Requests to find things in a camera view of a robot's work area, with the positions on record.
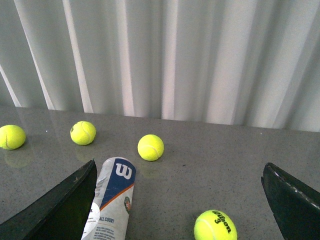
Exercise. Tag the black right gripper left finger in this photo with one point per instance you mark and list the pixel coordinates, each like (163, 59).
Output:
(60, 214)

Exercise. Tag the far left tennis ball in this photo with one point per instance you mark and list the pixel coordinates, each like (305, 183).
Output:
(12, 137)

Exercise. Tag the plain centre tennis ball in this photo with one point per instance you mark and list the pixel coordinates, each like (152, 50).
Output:
(150, 147)

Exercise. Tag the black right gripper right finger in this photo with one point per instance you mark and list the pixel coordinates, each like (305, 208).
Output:
(294, 204)

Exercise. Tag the Wilson 3 tennis ball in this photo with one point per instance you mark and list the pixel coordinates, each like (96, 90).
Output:
(214, 225)

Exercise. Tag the white pleated curtain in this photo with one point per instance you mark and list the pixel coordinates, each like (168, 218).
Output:
(236, 62)

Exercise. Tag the tennis ball with dark logo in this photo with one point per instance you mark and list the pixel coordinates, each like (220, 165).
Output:
(83, 133)

